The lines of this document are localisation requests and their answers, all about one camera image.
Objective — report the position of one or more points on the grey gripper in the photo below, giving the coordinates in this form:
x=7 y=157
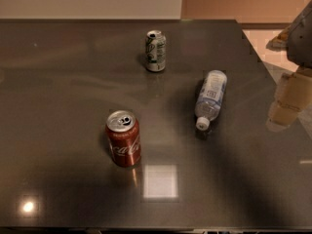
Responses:
x=300 y=43

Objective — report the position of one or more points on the green white 7up can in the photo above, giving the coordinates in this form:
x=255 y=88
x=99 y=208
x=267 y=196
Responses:
x=155 y=50

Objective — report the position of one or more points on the red Coca-Cola can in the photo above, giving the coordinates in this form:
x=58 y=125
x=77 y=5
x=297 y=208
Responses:
x=122 y=130

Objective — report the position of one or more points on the clear plastic water bottle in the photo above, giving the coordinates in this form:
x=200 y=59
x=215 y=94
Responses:
x=209 y=100

